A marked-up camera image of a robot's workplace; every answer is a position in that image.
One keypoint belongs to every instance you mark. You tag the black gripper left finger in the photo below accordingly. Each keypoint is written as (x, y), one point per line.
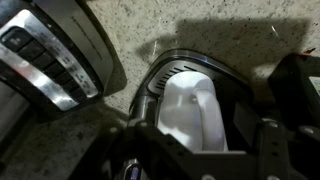
(133, 143)

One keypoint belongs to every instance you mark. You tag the white cup with green logo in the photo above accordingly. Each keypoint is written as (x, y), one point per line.
(186, 113)

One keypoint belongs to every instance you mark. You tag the black silver coffee maker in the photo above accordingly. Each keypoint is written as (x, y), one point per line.
(156, 80)

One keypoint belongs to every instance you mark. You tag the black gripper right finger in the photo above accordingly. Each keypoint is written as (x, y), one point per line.
(273, 150)

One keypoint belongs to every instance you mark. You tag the black silver blender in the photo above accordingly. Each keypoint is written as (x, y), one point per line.
(50, 60)

